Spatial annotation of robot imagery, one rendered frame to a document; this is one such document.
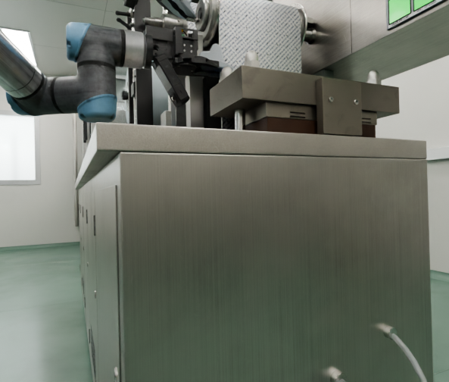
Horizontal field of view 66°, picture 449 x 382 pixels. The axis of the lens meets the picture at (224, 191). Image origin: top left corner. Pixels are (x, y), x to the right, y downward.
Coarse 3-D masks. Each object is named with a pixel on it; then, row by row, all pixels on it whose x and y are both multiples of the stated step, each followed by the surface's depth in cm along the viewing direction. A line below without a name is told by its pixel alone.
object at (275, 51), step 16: (224, 32) 84; (240, 32) 85; (256, 32) 87; (224, 48) 83; (240, 48) 85; (256, 48) 87; (272, 48) 89; (288, 48) 91; (240, 64) 85; (272, 64) 89; (288, 64) 91
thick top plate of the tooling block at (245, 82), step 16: (224, 80) 70; (240, 80) 64; (256, 80) 64; (272, 80) 66; (288, 80) 67; (304, 80) 69; (352, 80) 74; (224, 96) 70; (240, 96) 64; (256, 96) 64; (272, 96) 66; (288, 96) 67; (304, 96) 69; (368, 96) 75; (384, 96) 77; (224, 112) 74; (384, 112) 78
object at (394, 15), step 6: (390, 0) 76; (396, 0) 75; (402, 0) 73; (408, 0) 72; (390, 6) 76; (396, 6) 75; (402, 6) 73; (408, 6) 72; (390, 12) 76; (396, 12) 75; (402, 12) 73; (408, 12) 72; (390, 18) 76; (396, 18) 75
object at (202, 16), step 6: (204, 0) 85; (198, 6) 88; (204, 6) 84; (198, 12) 88; (204, 12) 85; (198, 18) 88; (204, 18) 85; (198, 24) 88; (204, 24) 86; (198, 30) 89
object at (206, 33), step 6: (210, 0) 84; (210, 6) 84; (210, 12) 84; (210, 18) 84; (300, 18) 93; (210, 24) 85; (204, 30) 88; (210, 30) 86; (204, 36) 88; (216, 36) 88
